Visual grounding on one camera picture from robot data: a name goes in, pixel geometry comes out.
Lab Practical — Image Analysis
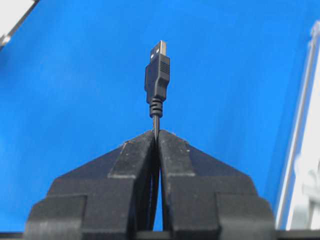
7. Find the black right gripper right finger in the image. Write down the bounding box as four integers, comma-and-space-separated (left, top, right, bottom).
158, 130, 276, 240

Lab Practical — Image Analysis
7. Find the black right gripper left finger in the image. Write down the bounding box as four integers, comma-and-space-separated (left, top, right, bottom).
23, 131, 158, 240

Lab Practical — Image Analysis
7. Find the black USB cable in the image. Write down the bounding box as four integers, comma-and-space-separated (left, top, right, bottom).
144, 39, 171, 232

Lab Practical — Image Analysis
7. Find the blue mesh mat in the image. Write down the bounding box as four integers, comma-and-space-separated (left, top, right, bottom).
0, 0, 320, 232

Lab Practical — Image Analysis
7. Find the aluminium extrusion frame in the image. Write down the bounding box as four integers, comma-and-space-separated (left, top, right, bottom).
275, 20, 320, 231

